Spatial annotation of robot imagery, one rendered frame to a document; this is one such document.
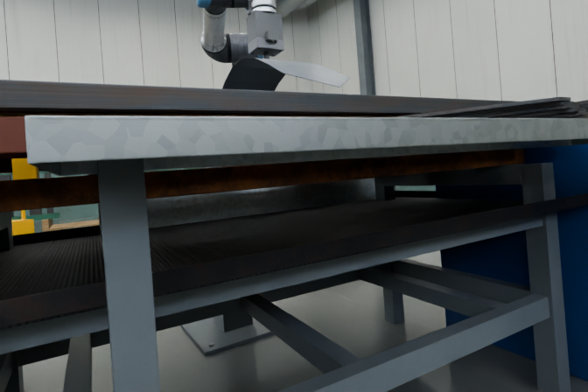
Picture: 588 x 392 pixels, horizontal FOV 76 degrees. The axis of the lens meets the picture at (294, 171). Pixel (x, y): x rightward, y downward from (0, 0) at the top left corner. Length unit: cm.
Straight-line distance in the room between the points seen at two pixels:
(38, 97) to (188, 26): 1174
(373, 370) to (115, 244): 64
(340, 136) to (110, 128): 19
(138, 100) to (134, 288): 31
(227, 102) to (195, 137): 36
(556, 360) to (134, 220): 126
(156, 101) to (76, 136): 35
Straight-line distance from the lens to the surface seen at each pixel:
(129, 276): 40
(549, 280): 134
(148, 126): 29
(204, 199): 143
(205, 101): 64
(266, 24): 113
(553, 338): 140
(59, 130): 28
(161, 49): 1185
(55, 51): 1148
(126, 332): 42
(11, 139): 61
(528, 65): 866
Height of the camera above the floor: 70
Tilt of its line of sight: level
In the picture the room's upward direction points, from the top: 4 degrees counter-clockwise
